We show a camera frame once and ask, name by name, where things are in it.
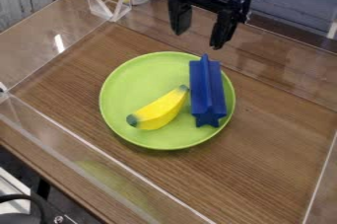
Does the green round plate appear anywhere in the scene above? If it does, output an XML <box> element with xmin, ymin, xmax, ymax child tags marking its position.
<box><xmin>99</xmin><ymin>51</ymin><xmax>236</xmax><ymax>150</ymax></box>

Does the yellow toy banana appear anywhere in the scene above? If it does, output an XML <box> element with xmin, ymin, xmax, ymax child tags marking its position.
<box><xmin>127</xmin><ymin>85</ymin><xmax>190</xmax><ymax>130</ymax></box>

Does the blue star-shaped block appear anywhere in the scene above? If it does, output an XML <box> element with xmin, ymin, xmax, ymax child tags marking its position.
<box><xmin>190</xmin><ymin>54</ymin><xmax>228</xmax><ymax>127</ymax></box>

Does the clear acrylic corner bracket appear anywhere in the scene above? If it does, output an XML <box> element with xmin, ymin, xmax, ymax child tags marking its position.
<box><xmin>87</xmin><ymin>0</ymin><xmax>132</xmax><ymax>23</ymax></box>

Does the clear acrylic enclosure wall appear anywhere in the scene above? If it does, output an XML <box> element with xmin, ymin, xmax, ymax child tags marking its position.
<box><xmin>0</xmin><ymin>0</ymin><xmax>337</xmax><ymax>224</ymax></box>

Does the black cable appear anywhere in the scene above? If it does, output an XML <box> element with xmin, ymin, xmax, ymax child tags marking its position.
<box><xmin>0</xmin><ymin>193</ymin><xmax>49</xmax><ymax>224</ymax></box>

